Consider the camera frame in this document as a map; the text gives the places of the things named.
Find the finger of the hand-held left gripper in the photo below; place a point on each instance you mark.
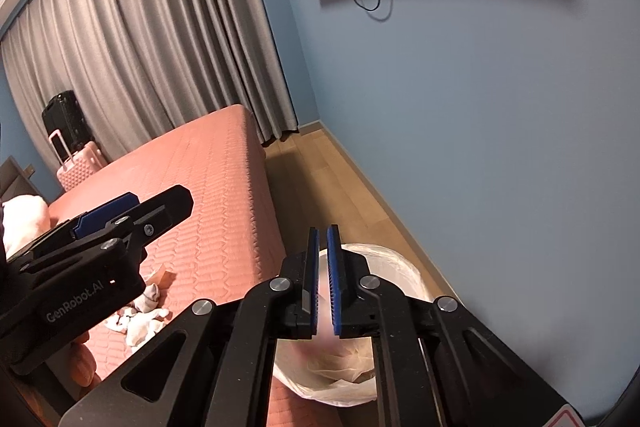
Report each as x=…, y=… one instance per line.
x=107, y=214
x=160, y=212

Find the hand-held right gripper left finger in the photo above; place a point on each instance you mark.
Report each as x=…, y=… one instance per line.
x=312, y=282

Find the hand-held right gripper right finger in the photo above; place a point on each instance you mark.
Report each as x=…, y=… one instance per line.
x=334, y=282

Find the bin with white plastic liner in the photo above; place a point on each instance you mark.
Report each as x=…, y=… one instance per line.
x=395, y=267

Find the person's left hand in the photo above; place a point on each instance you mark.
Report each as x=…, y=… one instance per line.
x=82, y=359

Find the pink suitcase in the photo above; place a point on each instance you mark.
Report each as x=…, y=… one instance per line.
x=82, y=167

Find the pink quilted bed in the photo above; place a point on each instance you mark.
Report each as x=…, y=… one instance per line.
x=210, y=167

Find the pink pillow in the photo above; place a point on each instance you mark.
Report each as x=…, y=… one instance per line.
x=25, y=217

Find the black suitcase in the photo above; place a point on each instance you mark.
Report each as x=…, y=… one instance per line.
x=65, y=117

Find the grey curtain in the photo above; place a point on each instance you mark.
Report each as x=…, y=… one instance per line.
x=150, y=32

